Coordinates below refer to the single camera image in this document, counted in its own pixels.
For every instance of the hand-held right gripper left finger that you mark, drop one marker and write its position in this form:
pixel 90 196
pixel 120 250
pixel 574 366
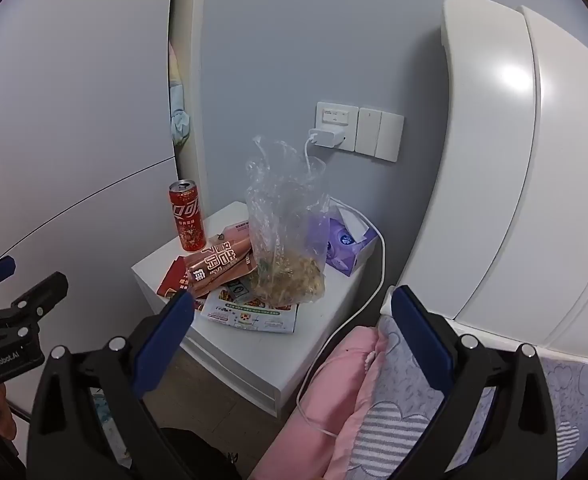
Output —
pixel 166 345

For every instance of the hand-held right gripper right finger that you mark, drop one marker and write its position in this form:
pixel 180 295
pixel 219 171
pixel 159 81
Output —
pixel 419 345

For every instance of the red flyer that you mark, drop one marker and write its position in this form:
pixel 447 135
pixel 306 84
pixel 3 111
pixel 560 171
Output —
pixel 174 275

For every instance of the white printed flyer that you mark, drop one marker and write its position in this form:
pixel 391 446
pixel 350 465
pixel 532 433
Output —
pixel 254 317

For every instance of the brown snack bag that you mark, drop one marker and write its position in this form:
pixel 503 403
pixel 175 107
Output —
pixel 214 265

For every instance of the red soda can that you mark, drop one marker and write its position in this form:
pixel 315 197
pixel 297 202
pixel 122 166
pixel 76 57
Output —
pixel 186 215

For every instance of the clear plastic food bag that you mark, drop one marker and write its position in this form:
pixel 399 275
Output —
pixel 284 240

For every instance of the person's left hand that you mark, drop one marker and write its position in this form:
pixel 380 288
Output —
pixel 4 415

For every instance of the lavender cloud-print blanket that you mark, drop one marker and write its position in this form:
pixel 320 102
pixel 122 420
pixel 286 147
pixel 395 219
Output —
pixel 399 425

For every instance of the white nightstand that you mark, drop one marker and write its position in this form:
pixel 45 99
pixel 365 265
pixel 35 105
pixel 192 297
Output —
pixel 254 365

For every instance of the pink pillow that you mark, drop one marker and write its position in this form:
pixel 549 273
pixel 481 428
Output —
pixel 324 395

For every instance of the purple tissue pack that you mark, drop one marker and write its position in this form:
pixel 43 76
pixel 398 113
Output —
pixel 344 245

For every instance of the white wardrobe door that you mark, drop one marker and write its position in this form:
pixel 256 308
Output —
pixel 74 135

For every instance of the white headboard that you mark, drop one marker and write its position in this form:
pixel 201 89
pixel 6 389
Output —
pixel 499 185

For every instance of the light blue cloth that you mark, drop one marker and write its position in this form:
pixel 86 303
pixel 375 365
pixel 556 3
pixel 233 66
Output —
pixel 180 125

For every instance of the white wall switch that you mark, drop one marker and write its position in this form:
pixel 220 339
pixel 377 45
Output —
pixel 379 135

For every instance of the white wall socket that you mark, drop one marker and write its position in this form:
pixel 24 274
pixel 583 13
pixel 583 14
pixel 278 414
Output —
pixel 336 112

